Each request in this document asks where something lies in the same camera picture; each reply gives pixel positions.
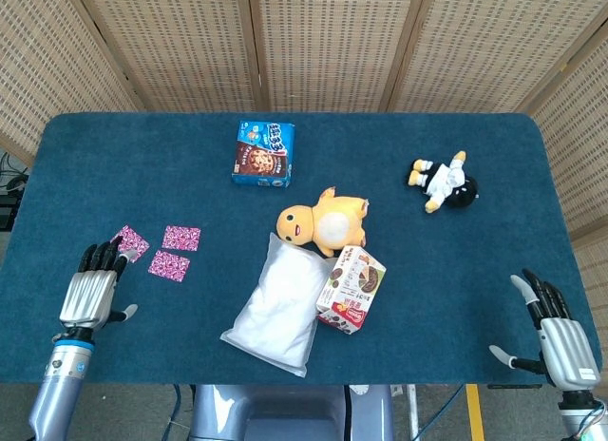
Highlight white plastic bag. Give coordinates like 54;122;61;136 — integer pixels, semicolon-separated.
219;231;336;378

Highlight white red snack box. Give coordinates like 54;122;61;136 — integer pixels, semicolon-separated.
315;244;388;336

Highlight white metal stand leg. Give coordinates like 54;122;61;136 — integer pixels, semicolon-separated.
407;384;420;441

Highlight black penguin plush toy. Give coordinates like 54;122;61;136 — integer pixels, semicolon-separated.
405;149;481;215

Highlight black cable bundle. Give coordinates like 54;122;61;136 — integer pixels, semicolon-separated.
0;150;29;233

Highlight blue cable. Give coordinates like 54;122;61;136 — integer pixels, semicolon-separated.
417;384;466;441
163;384;184;441

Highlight blue chocolate cookie box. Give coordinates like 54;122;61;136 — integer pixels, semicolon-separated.
231;119;296;190

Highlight woven bamboo folding screen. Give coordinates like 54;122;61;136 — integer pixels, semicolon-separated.
0;0;608;328

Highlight yellow plush dinosaur toy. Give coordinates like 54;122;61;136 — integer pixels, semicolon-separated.
276;186;371;259

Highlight grey robot torso base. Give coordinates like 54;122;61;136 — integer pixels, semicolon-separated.
189;383;395;441

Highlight pink patterned square card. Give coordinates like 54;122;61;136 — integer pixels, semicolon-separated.
110;224;151;264
161;224;202;252
147;249;192;284

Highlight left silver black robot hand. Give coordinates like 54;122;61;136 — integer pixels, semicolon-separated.
59;236;143;331

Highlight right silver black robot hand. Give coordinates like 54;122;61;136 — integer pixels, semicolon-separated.
488;268;602;393

